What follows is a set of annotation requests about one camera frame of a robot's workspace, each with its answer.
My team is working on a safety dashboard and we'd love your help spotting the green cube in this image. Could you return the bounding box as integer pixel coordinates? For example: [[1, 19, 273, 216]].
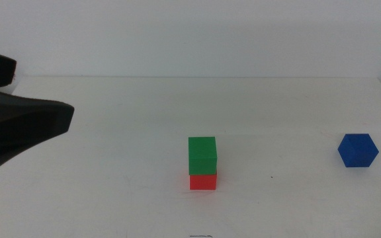
[[188, 136, 218, 176]]

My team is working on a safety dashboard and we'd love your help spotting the blue cube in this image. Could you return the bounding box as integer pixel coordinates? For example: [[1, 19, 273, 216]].
[[337, 133, 380, 168]]

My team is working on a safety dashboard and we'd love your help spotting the red cube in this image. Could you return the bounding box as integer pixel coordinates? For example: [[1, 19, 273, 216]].
[[189, 171, 218, 191]]

